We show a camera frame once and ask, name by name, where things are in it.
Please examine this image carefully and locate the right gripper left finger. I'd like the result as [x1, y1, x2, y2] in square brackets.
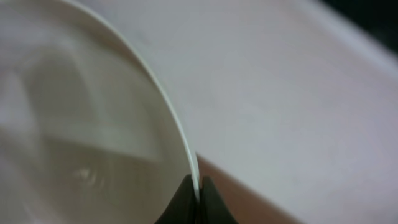
[155, 175, 197, 224]

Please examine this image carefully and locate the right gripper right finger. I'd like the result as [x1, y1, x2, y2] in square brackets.
[200, 176, 238, 224]

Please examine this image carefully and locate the white plate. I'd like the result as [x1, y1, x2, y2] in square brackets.
[1, 1, 199, 223]

